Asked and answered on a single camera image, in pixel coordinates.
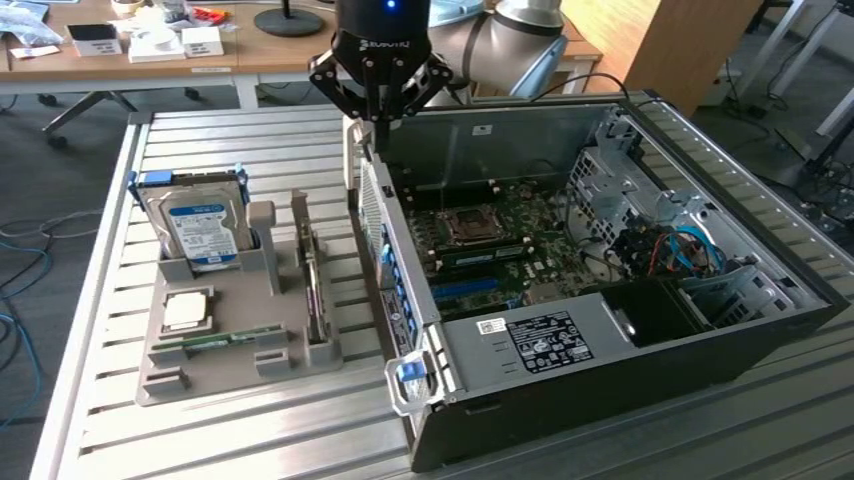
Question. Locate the grey power supply unit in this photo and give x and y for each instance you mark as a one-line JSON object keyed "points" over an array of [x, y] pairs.
{"points": [[480, 360]]}

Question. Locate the light wooden office desk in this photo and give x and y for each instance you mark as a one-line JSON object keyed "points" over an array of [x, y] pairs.
{"points": [[287, 50]]}

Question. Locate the grey metal desk frame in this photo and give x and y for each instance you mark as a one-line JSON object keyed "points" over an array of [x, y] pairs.
{"points": [[839, 112]]}

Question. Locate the black round lamp base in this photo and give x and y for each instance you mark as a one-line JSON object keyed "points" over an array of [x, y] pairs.
{"points": [[289, 22]]}

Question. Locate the blue card retention clip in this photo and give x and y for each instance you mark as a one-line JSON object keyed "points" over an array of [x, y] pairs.
{"points": [[406, 316], [394, 275], [399, 295], [387, 255]]}

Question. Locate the wooden cabinet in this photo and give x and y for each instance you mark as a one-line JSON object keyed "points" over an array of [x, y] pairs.
{"points": [[667, 50]]}

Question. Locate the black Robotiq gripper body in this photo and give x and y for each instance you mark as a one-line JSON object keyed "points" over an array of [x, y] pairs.
{"points": [[383, 35]]}

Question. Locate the white box with black top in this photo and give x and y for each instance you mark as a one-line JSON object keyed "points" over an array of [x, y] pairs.
{"points": [[95, 42]]}

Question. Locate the small white cardboard box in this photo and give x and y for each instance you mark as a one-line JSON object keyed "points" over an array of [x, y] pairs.
{"points": [[201, 42]]}

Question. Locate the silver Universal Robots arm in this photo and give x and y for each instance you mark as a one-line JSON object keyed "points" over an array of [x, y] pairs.
{"points": [[507, 45]]}

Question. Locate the blue case latch tab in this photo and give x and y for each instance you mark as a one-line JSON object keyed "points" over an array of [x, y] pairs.
{"points": [[408, 372]]}

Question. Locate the hard disk in blue caddy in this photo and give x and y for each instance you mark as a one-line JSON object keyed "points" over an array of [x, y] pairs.
{"points": [[200, 230]]}

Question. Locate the blue expansion slot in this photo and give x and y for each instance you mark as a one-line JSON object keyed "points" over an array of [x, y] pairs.
{"points": [[467, 288]]}

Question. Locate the dark green RAM stick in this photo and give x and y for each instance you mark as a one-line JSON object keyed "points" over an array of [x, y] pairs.
{"points": [[480, 256]]}

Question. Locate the silver CPU chip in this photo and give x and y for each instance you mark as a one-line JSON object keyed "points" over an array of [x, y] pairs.
{"points": [[185, 310]]}

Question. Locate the black open PC case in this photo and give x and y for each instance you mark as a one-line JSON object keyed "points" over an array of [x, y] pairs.
{"points": [[600, 395]]}

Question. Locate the wide white cardboard box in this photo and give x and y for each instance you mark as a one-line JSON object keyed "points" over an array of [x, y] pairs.
{"points": [[156, 50]]}

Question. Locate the Nvidia graphics card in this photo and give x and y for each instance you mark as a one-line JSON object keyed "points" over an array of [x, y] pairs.
{"points": [[313, 280]]}

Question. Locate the metal CPU socket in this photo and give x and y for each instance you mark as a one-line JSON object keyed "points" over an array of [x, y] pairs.
{"points": [[470, 222]]}

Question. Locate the grey plastic parts rack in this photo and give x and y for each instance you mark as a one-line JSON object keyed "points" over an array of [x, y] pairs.
{"points": [[227, 365]]}

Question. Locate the silver metal disk bay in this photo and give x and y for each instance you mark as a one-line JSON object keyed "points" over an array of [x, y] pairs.
{"points": [[734, 295]]}

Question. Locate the clear plastic bag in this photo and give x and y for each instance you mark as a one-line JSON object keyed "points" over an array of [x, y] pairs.
{"points": [[29, 25]]}

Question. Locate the green motherboard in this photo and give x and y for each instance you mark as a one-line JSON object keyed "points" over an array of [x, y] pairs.
{"points": [[534, 250]]}

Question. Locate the white paper card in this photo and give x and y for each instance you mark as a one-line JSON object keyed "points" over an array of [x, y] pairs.
{"points": [[35, 52]]}

